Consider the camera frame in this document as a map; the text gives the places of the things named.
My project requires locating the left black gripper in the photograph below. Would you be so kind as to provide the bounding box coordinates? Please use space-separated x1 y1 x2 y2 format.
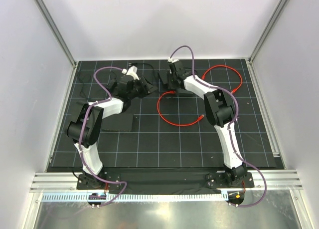
128 75 158 100

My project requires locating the aluminium corner post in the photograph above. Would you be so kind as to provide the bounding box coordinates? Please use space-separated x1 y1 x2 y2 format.
34 0 77 68
248 0 290 64

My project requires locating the thin black adapter cable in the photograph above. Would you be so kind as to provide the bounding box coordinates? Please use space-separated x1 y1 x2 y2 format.
76 69 119 103

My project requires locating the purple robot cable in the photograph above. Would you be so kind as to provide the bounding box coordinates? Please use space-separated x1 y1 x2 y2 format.
77 66 128 207
169 45 268 209

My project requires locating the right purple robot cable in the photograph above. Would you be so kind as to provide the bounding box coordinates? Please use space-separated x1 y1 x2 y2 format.
169 45 268 209

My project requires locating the small black plug adapter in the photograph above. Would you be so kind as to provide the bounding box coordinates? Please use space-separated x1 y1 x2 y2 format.
106 80 118 92

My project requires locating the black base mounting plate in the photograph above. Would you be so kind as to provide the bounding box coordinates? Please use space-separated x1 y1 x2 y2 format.
76 167 255 195

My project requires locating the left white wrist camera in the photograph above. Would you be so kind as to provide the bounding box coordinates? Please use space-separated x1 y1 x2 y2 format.
122 66 140 80

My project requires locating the aluminium front frame rail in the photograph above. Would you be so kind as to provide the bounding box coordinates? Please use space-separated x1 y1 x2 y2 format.
29 170 303 193

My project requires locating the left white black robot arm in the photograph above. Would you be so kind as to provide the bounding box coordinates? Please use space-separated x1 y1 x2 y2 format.
66 73 158 189

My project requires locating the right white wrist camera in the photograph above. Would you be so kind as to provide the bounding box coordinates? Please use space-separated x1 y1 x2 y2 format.
167 57 179 64

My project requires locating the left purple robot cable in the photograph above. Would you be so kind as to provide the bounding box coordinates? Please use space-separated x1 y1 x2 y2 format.
77 66 128 207

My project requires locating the black power cord with plug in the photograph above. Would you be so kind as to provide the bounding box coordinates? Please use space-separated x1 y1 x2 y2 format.
129 61 160 77

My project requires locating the right aluminium corner post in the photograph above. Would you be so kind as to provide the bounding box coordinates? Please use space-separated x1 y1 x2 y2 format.
248 0 290 64

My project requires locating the black network switch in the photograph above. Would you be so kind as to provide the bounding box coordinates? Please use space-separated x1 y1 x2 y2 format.
175 88 195 98
101 113 134 132

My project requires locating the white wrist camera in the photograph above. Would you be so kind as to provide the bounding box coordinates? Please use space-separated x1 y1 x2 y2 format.
167 57 179 64
122 66 140 80

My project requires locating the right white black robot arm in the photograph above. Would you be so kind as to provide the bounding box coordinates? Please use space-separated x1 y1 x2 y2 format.
167 58 247 187

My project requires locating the long orange ethernet cable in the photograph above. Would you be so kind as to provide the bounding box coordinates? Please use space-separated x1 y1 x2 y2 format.
157 90 205 127

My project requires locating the white slotted cable duct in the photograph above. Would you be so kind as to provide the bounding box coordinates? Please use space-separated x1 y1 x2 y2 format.
41 192 228 203

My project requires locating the left aluminium corner post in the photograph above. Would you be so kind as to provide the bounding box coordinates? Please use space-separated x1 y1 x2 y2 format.
34 0 77 68

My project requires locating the black grid mat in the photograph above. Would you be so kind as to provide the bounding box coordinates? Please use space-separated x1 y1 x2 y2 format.
47 59 284 172

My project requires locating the black power adapter brick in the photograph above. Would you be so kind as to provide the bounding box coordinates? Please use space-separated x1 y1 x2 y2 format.
158 71 169 90

